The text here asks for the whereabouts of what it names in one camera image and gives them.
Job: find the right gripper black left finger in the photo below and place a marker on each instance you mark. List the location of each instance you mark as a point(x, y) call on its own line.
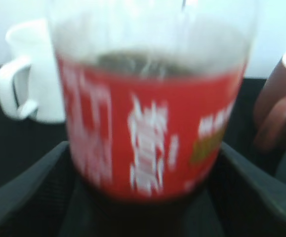
point(35, 203)

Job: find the white mug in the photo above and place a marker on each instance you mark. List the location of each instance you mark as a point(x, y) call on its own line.
point(29, 83)

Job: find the red mug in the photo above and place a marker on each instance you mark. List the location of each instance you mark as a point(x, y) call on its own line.
point(269, 111)

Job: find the cola bottle red label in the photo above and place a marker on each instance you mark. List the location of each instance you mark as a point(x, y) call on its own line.
point(148, 88)

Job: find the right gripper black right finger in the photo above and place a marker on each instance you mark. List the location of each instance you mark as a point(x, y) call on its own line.
point(254, 201)

